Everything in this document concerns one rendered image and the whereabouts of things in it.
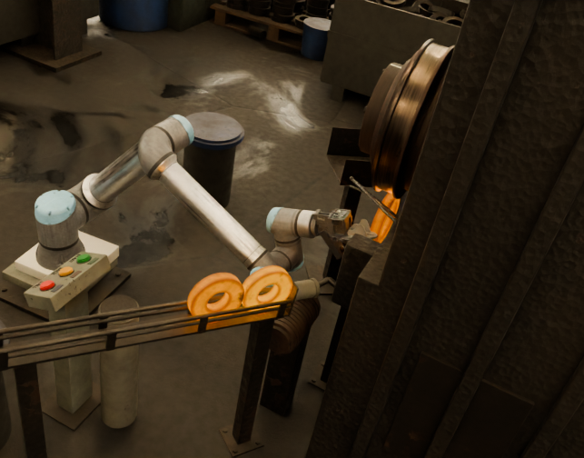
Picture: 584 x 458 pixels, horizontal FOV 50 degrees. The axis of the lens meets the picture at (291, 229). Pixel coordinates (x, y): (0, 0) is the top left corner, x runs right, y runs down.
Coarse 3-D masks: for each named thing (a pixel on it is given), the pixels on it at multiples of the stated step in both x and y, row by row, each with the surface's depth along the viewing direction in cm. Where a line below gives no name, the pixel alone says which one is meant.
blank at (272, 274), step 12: (252, 276) 173; (264, 276) 173; (276, 276) 175; (288, 276) 178; (252, 288) 173; (276, 288) 180; (288, 288) 181; (252, 300) 176; (264, 300) 180; (276, 300) 181
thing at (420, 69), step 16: (432, 48) 174; (416, 64) 169; (432, 64) 169; (416, 80) 167; (400, 96) 167; (416, 96) 166; (400, 112) 167; (384, 128) 168; (400, 128) 168; (384, 144) 171; (400, 144) 169; (384, 160) 174; (384, 176) 178
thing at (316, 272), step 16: (336, 128) 264; (352, 128) 266; (336, 144) 269; (352, 144) 270; (336, 160) 268; (352, 160) 244; (368, 160) 273; (336, 176) 255; (352, 176) 249; (368, 176) 250; (352, 192) 263; (352, 208) 269; (320, 272) 299; (336, 272) 290; (320, 288) 290
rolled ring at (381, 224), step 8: (384, 200) 202; (392, 200) 202; (392, 208) 213; (376, 216) 201; (384, 216) 200; (376, 224) 201; (384, 224) 215; (376, 232) 202; (384, 232) 213; (376, 240) 204
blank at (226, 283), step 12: (216, 276) 166; (228, 276) 167; (204, 288) 164; (216, 288) 166; (228, 288) 168; (240, 288) 171; (192, 300) 165; (204, 300) 167; (228, 300) 172; (240, 300) 174; (192, 312) 167; (204, 312) 169
